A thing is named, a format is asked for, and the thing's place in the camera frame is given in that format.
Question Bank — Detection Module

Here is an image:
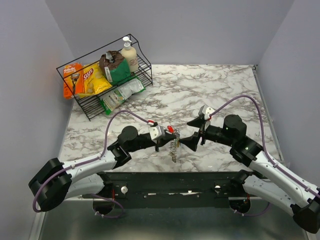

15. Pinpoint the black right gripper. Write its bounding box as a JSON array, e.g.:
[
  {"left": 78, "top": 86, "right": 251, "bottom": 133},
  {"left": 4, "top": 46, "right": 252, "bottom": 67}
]
[{"left": 178, "top": 115, "right": 235, "bottom": 151}]

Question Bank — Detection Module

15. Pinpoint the large metal key ring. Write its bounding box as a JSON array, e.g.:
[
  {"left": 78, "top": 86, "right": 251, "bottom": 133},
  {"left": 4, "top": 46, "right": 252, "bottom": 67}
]
[{"left": 168, "top": 127, "right": 181, "bottom": 164}]

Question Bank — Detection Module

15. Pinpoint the orange razor package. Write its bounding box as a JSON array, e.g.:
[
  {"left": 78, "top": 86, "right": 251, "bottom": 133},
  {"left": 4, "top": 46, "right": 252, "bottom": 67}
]
[{"left": 63, "top": 62, "right": 85, "bottom": 99}]

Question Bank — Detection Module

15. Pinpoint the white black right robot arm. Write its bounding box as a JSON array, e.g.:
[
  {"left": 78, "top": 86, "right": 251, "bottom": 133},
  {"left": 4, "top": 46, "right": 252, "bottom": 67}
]
[{"left": 179, "top": 114, "right": 320, "bottom": 234}]

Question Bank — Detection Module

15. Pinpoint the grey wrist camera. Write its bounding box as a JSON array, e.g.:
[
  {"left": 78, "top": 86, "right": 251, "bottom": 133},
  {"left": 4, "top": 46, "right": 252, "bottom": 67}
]
[
  {"left": 149, "top": 125, "right": 166, "bottom": 141},
  {"left": 198, "top": 104, "right": 215, "bottom": 121}
]

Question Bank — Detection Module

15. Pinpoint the black wire rack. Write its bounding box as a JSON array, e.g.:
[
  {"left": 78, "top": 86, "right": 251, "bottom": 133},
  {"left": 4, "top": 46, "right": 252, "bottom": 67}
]
[{"left": 56, "top": 33, "right": 153, "bottom": 121}]

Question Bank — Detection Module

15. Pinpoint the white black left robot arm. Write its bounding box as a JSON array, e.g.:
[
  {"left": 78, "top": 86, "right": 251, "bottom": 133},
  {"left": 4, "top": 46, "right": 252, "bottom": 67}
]
[{"left": 28, "top": 125, "right": 176, "bottom": 213}]

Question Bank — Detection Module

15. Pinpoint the green brown bag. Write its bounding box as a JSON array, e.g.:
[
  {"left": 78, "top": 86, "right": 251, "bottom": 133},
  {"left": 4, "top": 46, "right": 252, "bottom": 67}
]
[{"left": 99, "top": 51, "right": 131, "bottom": 86}]

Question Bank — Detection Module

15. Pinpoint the yellow chips bag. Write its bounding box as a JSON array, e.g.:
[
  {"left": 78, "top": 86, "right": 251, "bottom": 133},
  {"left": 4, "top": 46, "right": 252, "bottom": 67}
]
[{"left": 78, "top": 63, "right": 112, "bottom": 98}]

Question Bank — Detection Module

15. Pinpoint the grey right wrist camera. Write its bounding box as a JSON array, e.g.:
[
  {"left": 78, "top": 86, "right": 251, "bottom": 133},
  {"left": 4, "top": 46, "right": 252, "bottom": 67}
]
[{"left": 198, "top": 104, "right": 215, "bottom": 121}]

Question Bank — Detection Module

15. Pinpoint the red key tag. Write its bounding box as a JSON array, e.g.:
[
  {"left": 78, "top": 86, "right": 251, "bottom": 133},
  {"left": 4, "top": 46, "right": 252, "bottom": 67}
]
[{"left": 167, "top": 125, "right": 174, "bottom": 133}]

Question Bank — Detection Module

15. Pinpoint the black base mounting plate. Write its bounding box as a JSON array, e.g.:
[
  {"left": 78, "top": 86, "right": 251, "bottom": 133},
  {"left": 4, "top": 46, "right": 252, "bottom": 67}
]
[{"left": 51, "top": 171, "right": 261, "bottom": 210}]

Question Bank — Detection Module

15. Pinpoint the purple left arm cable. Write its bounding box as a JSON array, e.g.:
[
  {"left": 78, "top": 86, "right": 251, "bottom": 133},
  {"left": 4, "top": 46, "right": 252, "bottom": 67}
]
[{"left": 33, "top": 109, "right": 157, "bottom": 219}]

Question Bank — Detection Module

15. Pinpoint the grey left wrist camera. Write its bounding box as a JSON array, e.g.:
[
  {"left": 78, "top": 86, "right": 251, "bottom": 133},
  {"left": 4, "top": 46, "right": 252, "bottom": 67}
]
[{"left": 149, "top": 125, "right": 166, "bottom": 141}]

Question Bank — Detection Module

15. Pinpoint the white green snack pouch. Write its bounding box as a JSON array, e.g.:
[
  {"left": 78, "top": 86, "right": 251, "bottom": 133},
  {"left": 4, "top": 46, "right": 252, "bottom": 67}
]
[{"left": 100, "top": 78, "right": 145, "bottom": 116}]

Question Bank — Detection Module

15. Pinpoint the cream lotion pump bottle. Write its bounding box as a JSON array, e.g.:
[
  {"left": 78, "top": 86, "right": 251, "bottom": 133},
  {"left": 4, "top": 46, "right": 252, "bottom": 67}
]
[{"left": 120, "top": 36, "right": 139, "bottom": 73}]

